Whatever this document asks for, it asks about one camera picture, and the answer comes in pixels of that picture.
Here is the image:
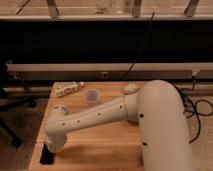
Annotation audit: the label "clear plastic cup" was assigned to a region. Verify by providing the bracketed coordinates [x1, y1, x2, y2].
[84, 89, 101, 105]

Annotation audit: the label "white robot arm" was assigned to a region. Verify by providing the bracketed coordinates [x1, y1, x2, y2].
[45, 80, 195, 171]

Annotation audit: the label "white baseboard rail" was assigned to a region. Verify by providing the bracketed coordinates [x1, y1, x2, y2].
[7, 62, 213, 81]

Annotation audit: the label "black office chair base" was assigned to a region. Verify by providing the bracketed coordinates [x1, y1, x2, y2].
[0, 61, 38, 148]

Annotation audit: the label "black cable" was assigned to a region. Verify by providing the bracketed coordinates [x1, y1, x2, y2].
[118, 11, 156, 82]

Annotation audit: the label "black floor cables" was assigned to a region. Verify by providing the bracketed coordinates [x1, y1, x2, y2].
[173, 77, 213, 145]

